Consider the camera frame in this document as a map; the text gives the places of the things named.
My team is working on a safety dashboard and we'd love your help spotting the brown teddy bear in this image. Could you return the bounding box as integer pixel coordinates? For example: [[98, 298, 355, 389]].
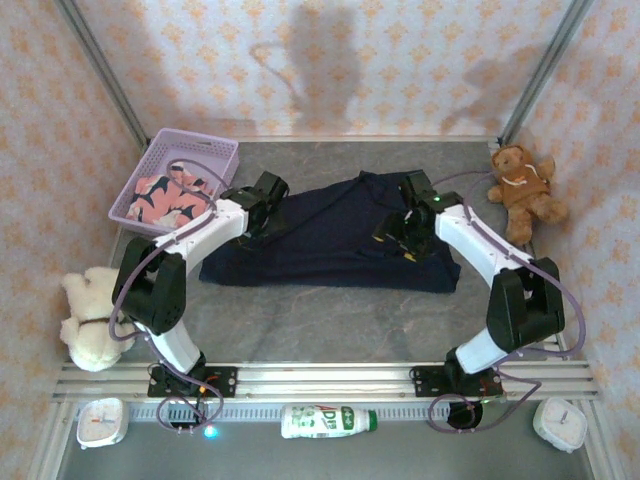
[[487, 143, 570, 246]]

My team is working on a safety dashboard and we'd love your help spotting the aluminium mounting rail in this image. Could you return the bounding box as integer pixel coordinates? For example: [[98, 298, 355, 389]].
[[52, 360, 600, 401]]

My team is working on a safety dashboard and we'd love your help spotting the purple plastic basket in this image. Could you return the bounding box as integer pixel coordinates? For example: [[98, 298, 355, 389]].
[[107, 127, 240, 236]]

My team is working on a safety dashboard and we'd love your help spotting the pink patterned garment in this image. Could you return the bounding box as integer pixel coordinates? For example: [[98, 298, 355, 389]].
[[124, 162, 217, 230]]

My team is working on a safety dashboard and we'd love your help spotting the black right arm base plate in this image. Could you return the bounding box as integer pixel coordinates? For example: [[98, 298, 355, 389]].
[[409, 364, 504, 399]]

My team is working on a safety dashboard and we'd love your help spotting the grey slotted cable duct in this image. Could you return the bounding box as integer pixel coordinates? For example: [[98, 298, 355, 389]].
[[74, 402, 451, 422]]

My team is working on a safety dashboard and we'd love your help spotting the white clock with orange hands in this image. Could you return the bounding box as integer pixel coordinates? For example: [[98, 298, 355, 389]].
[[75, 397, 126, 450]]

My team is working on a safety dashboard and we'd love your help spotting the white clock with purple hands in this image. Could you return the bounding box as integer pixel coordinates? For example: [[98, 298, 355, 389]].
[[532, 397, 589, 454]]

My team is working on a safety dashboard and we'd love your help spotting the aluminium frame post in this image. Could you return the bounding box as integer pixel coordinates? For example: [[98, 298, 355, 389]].
[[499, 0, 596, 146], [54, 0, 151, 146]]

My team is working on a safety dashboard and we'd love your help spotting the white plush toy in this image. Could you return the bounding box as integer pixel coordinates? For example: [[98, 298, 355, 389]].
[[59, 266, 137, 372]]

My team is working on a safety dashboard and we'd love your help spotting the white and green drink bottle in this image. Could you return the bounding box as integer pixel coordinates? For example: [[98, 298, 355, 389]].
[[280, 403, 379, 440]]

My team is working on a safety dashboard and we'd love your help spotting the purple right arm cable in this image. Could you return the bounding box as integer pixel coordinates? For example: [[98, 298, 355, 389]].
[[427, 169, 587, 434]]

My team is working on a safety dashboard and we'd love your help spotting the navy blue garment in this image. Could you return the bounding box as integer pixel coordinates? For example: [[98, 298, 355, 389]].
[[198, 169, 461, 296]]

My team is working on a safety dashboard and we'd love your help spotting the black round cable grommet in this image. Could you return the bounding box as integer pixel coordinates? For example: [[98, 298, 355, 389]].
[[447, 402, 485, 432]]

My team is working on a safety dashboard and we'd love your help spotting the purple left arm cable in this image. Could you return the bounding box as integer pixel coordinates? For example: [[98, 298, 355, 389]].
[[108, 158, 225, 434]]

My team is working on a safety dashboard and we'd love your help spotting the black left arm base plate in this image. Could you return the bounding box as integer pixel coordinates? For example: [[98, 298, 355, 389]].
[[147, 365, 238, 399]]

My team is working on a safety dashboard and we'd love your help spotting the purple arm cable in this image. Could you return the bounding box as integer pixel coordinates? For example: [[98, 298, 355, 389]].
[[427, 169, 587, 434], [108, 158, 225, 434]]

